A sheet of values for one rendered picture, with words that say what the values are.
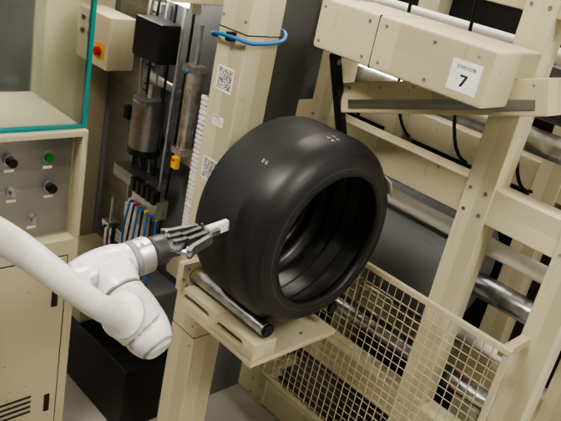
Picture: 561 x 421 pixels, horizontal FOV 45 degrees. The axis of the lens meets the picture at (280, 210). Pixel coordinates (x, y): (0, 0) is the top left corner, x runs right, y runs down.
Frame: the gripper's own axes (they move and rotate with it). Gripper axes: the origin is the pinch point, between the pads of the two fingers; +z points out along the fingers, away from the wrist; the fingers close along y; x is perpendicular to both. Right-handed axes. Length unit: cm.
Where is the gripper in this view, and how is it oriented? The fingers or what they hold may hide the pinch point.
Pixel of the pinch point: (216, 228)
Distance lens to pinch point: 177.0
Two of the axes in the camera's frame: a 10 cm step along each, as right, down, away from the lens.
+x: -0.9, 8.7, 4.9
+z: 7.4, -2.8, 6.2
